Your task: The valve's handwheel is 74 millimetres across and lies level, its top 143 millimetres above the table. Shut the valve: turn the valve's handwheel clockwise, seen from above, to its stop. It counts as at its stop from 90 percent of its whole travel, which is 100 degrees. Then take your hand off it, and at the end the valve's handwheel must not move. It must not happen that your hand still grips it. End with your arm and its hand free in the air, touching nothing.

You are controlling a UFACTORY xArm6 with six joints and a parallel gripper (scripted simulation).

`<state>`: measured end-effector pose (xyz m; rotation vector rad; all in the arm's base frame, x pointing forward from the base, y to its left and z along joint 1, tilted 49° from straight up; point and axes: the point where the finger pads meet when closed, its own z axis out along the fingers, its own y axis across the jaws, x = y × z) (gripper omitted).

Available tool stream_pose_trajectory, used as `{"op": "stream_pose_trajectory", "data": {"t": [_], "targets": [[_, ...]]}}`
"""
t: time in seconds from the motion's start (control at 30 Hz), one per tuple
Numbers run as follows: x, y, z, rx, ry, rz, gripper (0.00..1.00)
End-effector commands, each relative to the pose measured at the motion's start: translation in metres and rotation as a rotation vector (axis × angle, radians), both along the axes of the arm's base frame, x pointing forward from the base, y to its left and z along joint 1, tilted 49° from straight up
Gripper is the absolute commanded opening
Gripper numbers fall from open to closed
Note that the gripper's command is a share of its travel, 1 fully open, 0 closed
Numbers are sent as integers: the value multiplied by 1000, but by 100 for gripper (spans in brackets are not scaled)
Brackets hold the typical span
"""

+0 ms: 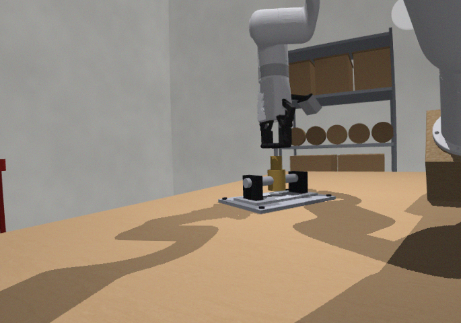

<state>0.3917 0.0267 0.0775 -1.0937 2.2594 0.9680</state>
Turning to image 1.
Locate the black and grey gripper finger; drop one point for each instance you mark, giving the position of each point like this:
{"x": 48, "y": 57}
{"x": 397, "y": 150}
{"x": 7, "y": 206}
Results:
{"x": 266, "y": 133}
{"x": 285, "y": 137}

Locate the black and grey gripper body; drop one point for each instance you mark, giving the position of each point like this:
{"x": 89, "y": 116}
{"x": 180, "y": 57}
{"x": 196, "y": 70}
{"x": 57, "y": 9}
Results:
{"x": 272, "y": 89}

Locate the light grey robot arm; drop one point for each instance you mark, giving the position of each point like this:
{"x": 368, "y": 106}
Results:
{"x": 437, "y": 25}

